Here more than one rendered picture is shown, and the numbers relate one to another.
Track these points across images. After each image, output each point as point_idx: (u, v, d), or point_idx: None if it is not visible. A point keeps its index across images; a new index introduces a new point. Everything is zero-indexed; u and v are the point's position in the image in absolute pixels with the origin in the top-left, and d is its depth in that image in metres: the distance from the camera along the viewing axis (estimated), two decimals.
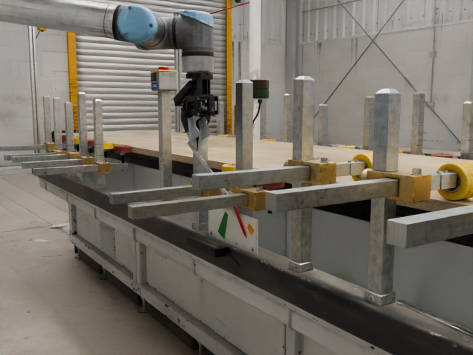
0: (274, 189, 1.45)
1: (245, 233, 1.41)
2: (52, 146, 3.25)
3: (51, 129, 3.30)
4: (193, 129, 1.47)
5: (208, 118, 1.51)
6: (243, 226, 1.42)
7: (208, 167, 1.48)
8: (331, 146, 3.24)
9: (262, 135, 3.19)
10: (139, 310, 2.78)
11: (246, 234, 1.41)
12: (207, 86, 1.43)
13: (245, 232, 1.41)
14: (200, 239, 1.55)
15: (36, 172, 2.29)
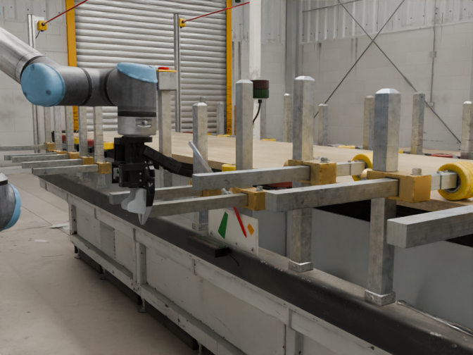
0: (286, 188, 1.47)
1: (245, 233, 1.41)
2: (52, 146, 3.25)
3: (51, 129, 3.30)
4: (131, 201, 1.25)
5: (148, 191, 1.21)
6: (243, 226, 1.42)
7: (208, 167, 1.48)
8: (331, 146, 3.24)
9: (262, 135, 3.19)
10: (139, 310, 2.78)
11: (246, 234, 1.41)
12: (116, 153, 1.20)
13: (245, 232, 1.41)
14: (200, 239, 1.55)
15: (36, 172, 2.29)
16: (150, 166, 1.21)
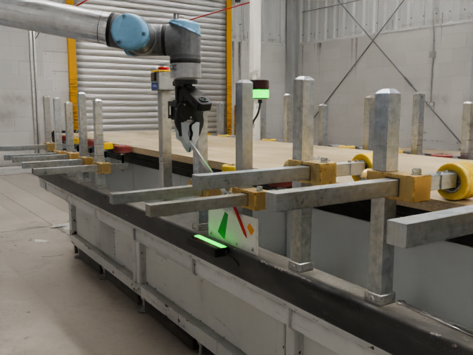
0: (286, 188, 1.47)
1: (245, 233, 1.41)
2: (52, 146, 3.25)
3: (51, 129, 3.30)
4: None
5: (176, 122, 1.51)
6: (243, 226, 1.42)
7: (208, 167, 1.48)
8: (331, 146, 3.24)
9: (262, 135, 3.19)
10: (139, 310, 2.78)
11: (246, 234, 1.41)
12: None
13: (245, 232, 1.41)
14: (200, 239, 1.55)
15: (36, 172, 2.29)
16: (179, 103, 1.50)
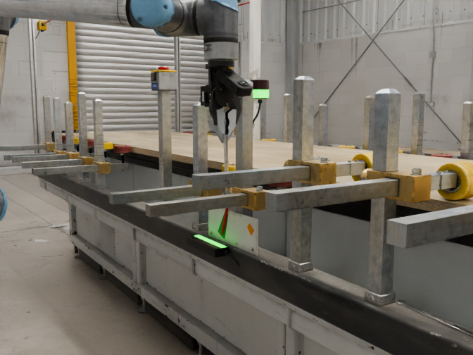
0: (286, 188, 1.47)
1: (222, 232, 1.51)
2: (52, 146, 3.25)
3: (51, 129, 3.30)
4: None
5: (210, 110, 1.35)
6: (224, 227, 1.51)
7: (227, 167, 1.40)
8: (331, 146, 3.24)
9: (262, 135, 3.19)
10: (139, 310, 2.78)
11: (222, 234, 1.52)
12: None
13: (222, 232, 1.51)
14: (200, 239, 1.55)
15: (36, 172, 2.29)
16: (215, 88, 1.34)
